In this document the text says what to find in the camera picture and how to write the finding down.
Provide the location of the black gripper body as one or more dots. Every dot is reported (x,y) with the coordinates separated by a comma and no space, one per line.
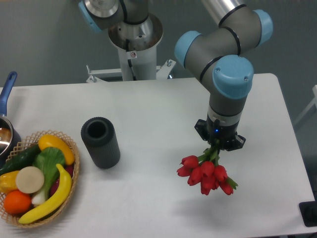
(220,132)

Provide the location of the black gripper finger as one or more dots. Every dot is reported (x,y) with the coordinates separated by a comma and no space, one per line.
(233,143)
(201,129)

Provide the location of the red tulip bouquet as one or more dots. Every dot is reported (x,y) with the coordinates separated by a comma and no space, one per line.
(206,171)

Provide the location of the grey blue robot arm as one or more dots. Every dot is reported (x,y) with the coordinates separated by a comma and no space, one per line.
(214,60)

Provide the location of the dark grey ribbed vase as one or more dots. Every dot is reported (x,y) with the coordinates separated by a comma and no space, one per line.
(99,137)

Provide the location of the black device at edge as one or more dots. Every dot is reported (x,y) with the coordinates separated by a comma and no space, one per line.
(309,213)

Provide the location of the dark red vegetable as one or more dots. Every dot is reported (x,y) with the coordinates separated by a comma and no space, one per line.
(54,187)

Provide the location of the yellow banana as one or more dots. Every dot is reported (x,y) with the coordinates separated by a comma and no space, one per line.
(58,198)

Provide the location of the green bok choy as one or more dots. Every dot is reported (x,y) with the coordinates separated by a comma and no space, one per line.
(46,161)

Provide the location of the woven wicker basket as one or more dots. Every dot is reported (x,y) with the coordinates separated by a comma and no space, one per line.
(74,162)

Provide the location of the beige round disc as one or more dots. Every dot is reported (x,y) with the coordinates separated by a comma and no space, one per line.
(29,179)

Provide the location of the green cucumber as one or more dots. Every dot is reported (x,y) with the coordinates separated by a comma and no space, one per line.
(24,159)

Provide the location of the orange fruit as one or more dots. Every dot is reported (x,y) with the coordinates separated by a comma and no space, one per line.
(17,202)

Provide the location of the yellow bell pepper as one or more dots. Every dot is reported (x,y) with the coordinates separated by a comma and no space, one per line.
(7,182)

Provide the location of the white frame at right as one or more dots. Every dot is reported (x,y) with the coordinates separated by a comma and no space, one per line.
(308,111)

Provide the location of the blue handled saucepan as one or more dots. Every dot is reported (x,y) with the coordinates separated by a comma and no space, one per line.
(9,137)

